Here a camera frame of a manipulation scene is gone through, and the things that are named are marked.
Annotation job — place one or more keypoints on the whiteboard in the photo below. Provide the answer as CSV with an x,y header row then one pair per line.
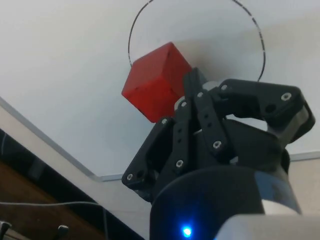
x,y
75,62

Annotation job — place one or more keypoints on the red cube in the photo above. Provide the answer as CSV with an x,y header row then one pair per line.
x,y
150,82

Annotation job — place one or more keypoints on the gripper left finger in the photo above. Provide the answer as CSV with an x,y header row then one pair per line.
x,y
180,135

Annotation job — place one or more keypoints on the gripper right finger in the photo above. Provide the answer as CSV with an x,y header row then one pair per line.
x,y
250,97

